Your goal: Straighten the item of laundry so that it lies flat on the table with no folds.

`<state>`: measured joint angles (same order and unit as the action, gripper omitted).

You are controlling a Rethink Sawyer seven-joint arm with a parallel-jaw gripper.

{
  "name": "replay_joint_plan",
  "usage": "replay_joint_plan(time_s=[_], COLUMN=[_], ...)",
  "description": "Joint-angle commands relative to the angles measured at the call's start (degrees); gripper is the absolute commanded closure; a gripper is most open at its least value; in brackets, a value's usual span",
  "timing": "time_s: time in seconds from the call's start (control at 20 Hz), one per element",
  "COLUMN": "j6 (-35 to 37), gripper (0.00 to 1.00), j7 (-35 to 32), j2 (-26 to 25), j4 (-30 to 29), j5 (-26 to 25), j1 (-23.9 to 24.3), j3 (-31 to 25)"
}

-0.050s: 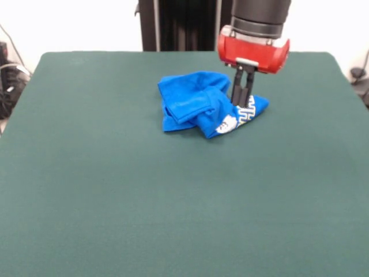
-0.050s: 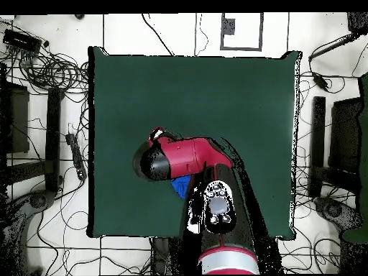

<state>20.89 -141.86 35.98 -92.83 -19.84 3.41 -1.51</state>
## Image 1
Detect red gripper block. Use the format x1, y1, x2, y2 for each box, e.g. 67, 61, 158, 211
216, 25, 291, 107

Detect blue printed t-shirt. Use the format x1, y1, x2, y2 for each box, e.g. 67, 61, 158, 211
157, 71, 270, 140

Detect dark green table cloth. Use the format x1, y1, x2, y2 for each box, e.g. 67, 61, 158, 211
0, 51, 369, 277

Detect black equipment pile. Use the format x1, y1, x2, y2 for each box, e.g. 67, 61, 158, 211
0, 42, 32, 119

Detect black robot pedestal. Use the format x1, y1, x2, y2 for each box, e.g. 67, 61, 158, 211
134, 0, 233, 53

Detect black cable bundle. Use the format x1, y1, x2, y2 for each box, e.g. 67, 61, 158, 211
350, 48, 369, 109

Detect grey cable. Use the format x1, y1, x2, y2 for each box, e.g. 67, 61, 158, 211
0, 24, 24, 68

